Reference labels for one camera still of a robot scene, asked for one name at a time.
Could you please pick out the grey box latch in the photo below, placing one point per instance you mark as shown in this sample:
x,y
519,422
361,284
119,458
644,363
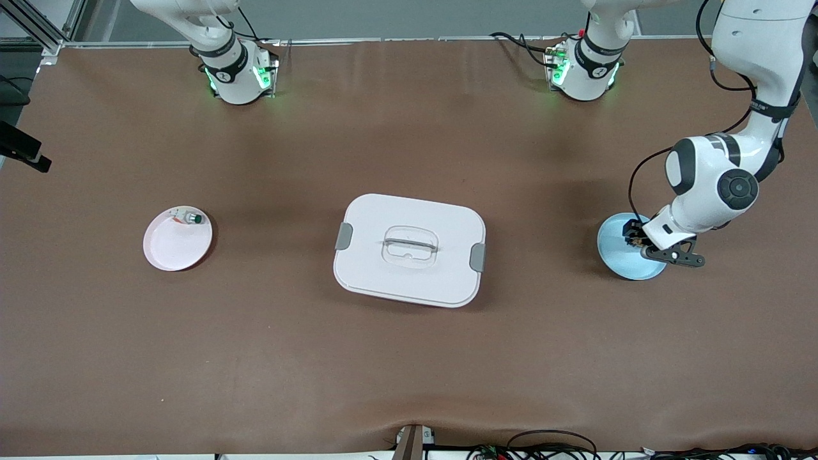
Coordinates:
x,y
477,257
344,236

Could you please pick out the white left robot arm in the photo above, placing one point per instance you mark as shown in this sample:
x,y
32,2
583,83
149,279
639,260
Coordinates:
x,y
703,179

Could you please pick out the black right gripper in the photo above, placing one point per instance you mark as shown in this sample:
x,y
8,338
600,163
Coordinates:
x,y
18,143

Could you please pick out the black and orange switch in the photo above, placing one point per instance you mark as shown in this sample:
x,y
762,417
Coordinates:
x,y
634,240

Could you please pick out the light blue round plate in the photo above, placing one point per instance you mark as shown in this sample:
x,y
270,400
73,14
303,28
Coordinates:
x,y
617,255

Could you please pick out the metal table edge rail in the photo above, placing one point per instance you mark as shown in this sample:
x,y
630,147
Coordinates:
x,y
415,39

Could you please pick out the metal table edge bracket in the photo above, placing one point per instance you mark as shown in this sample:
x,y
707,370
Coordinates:
x,y
412,444

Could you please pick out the pink round plate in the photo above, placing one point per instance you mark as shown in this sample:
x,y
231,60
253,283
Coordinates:
x,y
172,252

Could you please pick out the green push button switch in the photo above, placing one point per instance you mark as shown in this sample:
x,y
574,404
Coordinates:
x,y
192,218

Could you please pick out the aluminium frame profile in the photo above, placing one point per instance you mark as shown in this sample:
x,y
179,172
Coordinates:
x,y
48,38

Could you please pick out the white lidded storage box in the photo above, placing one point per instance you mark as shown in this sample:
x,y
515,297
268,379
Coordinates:
x,y
441,217

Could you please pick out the brown table mat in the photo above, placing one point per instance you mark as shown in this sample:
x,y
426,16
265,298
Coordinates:
x,y
409,358

